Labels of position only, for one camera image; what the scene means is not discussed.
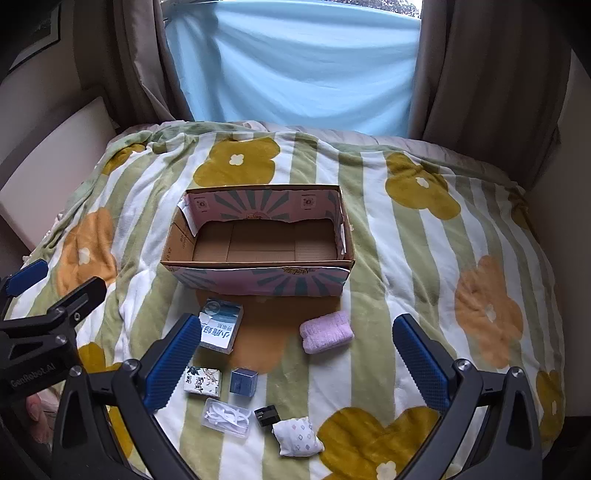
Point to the floral tissue pack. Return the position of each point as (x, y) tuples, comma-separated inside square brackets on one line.
[(202, 381)]

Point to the small black box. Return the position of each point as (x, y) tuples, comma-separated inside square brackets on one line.
[(266, 416)]

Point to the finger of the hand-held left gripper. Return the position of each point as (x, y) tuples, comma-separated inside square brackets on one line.
[(74, 297), (27, 276)]

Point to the pink towel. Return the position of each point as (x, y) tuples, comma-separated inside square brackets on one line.
[(325, 331)]

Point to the white and blue carton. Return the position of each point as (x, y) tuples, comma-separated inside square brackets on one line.
[(221, 325)]

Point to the light blue hanging cloth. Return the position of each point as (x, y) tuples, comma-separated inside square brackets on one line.
[(295, 69)]

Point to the green striped flower blanket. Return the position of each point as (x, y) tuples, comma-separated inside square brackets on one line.
[(378, 258)]

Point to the white patterned socks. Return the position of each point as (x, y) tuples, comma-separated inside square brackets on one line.
[(297, 437)]

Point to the clear plastic floss pick case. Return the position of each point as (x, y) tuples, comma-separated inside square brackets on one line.
[(226, 415)]

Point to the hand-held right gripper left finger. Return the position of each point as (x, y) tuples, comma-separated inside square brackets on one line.
[(171, 364)]

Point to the person's left hand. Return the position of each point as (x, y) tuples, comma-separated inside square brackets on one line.
[(39, 408)]

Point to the small blue box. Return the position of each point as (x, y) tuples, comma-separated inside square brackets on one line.
[(243, 382)]

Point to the beige curtain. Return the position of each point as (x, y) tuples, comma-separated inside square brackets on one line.
[(489, 78), (147, 55)]

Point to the cream padded headboard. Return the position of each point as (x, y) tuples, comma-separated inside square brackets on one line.
[(51, 170)]

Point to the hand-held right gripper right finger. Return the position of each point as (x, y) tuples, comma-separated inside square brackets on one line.
[(422, 364)]

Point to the dark framed wall picture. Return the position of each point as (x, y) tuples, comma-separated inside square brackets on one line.
[(37, 32)]

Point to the printed cardboard box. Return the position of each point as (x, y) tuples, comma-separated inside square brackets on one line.
[(258, 244)]

